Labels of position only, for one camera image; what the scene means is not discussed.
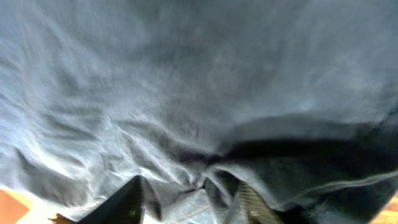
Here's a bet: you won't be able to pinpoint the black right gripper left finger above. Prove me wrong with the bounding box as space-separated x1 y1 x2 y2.
77 176 144 224

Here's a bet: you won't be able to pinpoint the navy blue shorts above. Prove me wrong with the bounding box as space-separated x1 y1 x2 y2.
1 0 397 223

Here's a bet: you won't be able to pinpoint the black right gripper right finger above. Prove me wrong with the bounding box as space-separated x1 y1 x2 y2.
238 182 283 224

